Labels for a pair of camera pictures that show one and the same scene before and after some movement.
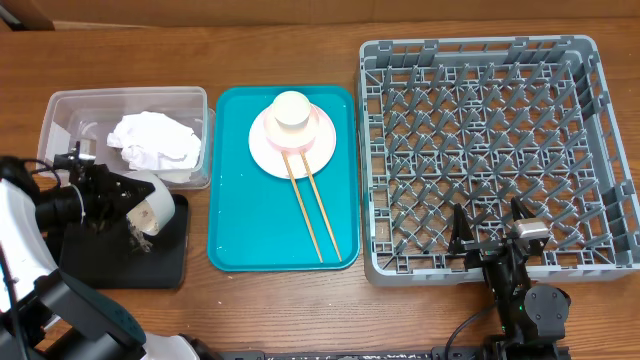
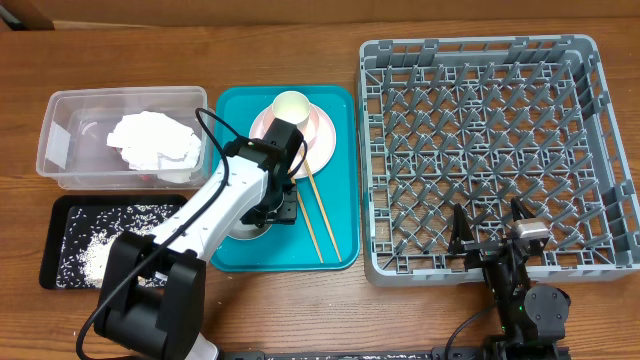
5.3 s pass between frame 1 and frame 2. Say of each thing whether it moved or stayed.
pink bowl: stayed
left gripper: moved
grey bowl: moved
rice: moved
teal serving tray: stayed
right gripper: stayed
